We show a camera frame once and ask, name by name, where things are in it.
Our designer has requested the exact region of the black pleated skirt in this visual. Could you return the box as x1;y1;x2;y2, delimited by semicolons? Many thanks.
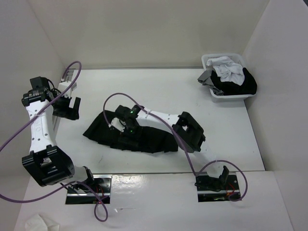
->
83;113;179;154

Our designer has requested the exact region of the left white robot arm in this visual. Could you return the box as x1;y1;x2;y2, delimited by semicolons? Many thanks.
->
22;77;96;193

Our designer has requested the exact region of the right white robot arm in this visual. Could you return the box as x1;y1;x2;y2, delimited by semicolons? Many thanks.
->
111;105;229;189

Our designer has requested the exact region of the grey garment in basket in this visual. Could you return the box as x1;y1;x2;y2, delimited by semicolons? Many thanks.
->
197;70;223;96

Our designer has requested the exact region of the white garment in basket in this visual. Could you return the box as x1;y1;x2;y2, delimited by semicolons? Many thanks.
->
206;56;245;86

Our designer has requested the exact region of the crumpled white tissue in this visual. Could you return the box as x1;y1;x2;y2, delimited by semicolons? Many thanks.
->
25;214;60;231

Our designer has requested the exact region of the black garment in basket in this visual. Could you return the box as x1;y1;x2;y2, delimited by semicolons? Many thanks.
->
209;67;258;96

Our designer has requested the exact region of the white plastic laundry basket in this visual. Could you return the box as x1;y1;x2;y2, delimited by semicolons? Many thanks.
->
201;53;254;103

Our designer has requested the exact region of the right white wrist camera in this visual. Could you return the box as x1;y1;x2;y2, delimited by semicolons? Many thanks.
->
109;117;126;132

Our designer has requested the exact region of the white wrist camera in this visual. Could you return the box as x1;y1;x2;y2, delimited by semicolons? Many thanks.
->
58;81;77;98
109;117;126;132

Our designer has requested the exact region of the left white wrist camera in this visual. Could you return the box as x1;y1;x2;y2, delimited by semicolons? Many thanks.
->
58;81;77;98

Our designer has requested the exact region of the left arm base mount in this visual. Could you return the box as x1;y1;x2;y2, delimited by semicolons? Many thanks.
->
65;174;112;205

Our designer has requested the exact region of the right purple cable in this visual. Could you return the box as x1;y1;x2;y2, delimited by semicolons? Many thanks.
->
103;93;248;202

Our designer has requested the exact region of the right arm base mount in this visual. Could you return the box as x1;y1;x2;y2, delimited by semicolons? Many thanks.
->
195;174;241;202

